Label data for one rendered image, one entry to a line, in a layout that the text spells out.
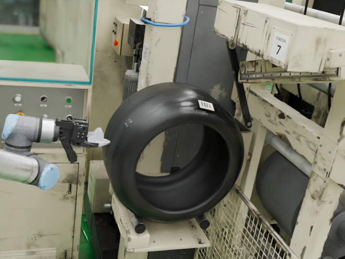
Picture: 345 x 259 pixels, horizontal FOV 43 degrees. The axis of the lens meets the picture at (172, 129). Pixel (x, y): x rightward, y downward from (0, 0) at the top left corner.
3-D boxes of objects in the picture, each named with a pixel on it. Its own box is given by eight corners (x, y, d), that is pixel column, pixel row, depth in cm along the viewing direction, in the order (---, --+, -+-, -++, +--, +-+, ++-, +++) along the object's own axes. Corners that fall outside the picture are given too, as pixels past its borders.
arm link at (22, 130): (1, 135, 156) (5, 109, 153) (37, 140, 160) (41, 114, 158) (1, 144, 147) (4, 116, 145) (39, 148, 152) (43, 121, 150)
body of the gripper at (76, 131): (91, 127, 156) (56, 123, 152) (86, 148, 159) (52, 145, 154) (88, 119, 163) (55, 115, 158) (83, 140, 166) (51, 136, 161)
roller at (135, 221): (129, 186, 204) (119, 190, 203) (126, 179, 201) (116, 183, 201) (147, 231, 173) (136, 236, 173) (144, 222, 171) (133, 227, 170)
